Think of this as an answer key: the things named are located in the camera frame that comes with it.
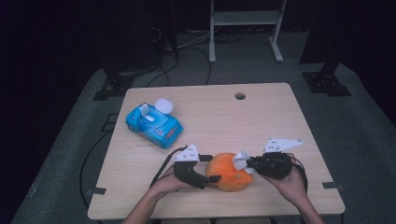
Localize long black floor cable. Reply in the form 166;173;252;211
78;130;113;210

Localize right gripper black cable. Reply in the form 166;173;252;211
290;157;309;192

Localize person's right hand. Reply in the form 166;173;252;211
262;152;307;206

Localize orange plush toy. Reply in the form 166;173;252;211
205;152;255;192

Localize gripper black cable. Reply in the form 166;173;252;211
290;157;309;192
148;146;188;188

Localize person's left hand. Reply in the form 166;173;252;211
152;166;188;195

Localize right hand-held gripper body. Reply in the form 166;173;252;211
256;137;304;180

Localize blue wet wipe packet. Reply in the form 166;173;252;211
124;97;185;149

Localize white wet wipe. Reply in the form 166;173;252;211
233;151;257;175

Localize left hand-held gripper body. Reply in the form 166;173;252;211
173;143;209;190

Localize black stand with base plate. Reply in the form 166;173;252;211
300;59;353;97
92;55;136;102

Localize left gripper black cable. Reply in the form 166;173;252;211
148;146;188;188

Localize black tape rectangle outline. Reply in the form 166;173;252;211
101;113;120;133

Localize black cable bundle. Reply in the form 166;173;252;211
214;31;247;45

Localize white metal stand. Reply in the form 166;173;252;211
208;0;288;63

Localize white floor cables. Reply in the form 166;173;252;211
177;29;213;50

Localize black tape strip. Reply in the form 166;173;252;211
85;186;107;197
321;181;346;191

